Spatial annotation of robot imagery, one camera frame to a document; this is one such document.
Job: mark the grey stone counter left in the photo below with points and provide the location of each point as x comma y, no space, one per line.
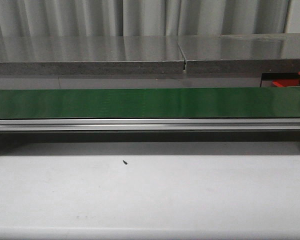
90,55

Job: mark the grey pleated curtain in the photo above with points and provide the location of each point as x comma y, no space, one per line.
34,18

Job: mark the red plastic tray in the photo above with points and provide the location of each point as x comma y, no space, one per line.
282,83

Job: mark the aluminium conveyor side rail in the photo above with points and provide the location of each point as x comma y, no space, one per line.
151,124

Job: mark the green conveyor belt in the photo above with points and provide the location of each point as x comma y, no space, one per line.
237,102

